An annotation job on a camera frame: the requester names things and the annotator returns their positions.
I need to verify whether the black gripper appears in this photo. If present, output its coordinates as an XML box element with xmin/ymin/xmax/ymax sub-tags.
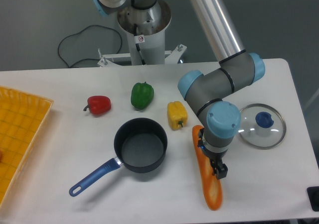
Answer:
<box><xmin>197</xmin><ymin>128</ymin><xmax>228</xmax><ymax>180</ymax></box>

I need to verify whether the long orange bread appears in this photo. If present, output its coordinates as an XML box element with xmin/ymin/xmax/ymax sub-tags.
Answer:
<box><xmin>192</xmin><ymin>125</ymin><xmax>223</xmax><ymax>211</ymax></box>

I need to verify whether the yellow bell pepper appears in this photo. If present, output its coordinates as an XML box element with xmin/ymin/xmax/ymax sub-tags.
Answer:
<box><xmin>167</xmin><ymin>101</ymin><xmax>188</xmax><ymax>130</ymax></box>

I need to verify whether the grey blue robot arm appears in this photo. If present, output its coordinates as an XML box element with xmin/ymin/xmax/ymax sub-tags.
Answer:
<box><xmin>93</xmin><ymin>0</ymin><xmax>265</xmax><ymax>179</ymax></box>

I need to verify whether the glass lid blue knob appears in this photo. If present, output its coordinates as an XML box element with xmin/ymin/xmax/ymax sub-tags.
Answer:
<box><xmin>238</xmin><ymin>103</ymin><xmax>287</xmax><ymax>150</ymax></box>

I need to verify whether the green bell pepper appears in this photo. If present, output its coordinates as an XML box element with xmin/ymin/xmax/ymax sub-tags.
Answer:
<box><xmin>131</xmin><ymin>82</ymin><xmax>154</xmax><ymax>110</ymax></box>

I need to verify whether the black device table corner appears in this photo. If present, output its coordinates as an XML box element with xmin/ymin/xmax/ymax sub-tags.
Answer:
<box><xmin>307</xmin><ymin>186</ymin><xmax>319</xmax><ymax>212</ymax></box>

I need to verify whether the red bell pepper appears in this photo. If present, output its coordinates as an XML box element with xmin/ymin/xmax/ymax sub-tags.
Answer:
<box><xmin>83</xmin><ymin>96</ymin><xmax>112</xmax><ymax>115</ymax></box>

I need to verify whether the yellow woven basket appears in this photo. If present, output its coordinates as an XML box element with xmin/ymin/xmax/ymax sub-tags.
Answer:
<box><xmin>0</xmin><ymin>86</ymin><xmax>54</xmax><ymax>204</ymax></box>

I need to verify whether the dark saucepan blue handle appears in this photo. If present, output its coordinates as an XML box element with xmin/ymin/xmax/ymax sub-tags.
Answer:
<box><xmin>69</xmin><ymin>117</ymin><xmax>167</xmax><ymax>197</ymax></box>

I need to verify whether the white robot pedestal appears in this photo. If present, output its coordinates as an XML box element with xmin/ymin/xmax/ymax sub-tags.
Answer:
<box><xmin>98</xmin><ymin>0</ymin><xmax>187</xmax><ymax>67</ymax></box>

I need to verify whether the black floor cable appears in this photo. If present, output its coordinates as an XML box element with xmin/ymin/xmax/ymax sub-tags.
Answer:
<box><xmin>57</xmin><ymin>24</ymin><xmax>123</xmax><ymax>68</ymax></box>

